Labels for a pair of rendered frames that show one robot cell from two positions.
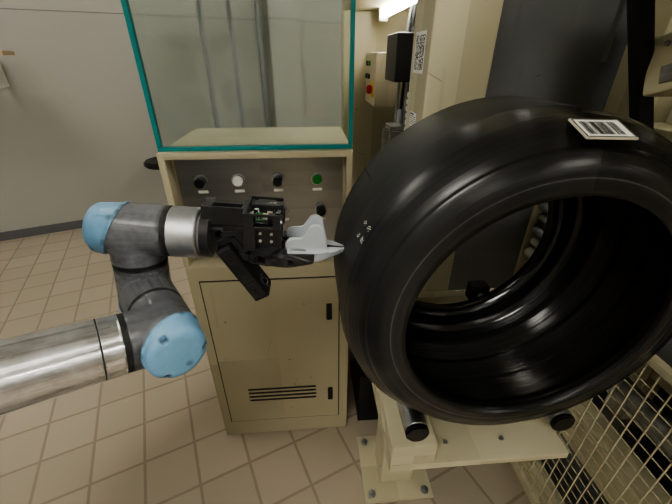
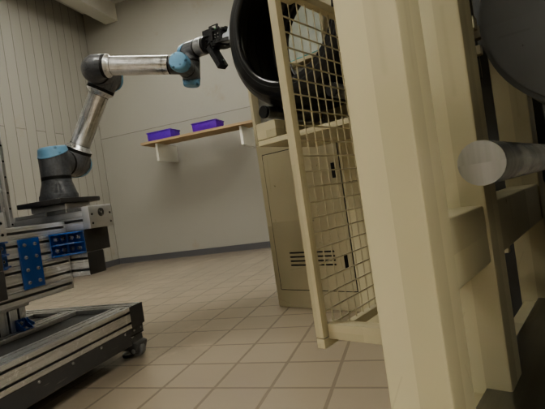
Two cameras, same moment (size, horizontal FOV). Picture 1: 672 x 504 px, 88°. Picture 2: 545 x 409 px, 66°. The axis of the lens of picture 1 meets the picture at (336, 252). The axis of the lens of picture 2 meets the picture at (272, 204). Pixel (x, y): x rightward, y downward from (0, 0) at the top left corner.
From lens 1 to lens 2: 1.63 m
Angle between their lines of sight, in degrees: 51
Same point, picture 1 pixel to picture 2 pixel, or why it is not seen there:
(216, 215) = (205, 33)
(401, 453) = (259, 128)
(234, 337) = (280, 199)
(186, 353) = (179, 60)
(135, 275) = not seen: hidden behind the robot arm
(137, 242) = (186, 48)
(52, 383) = (149, 62)
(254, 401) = (293, 266)
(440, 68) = not seen: outside the picture
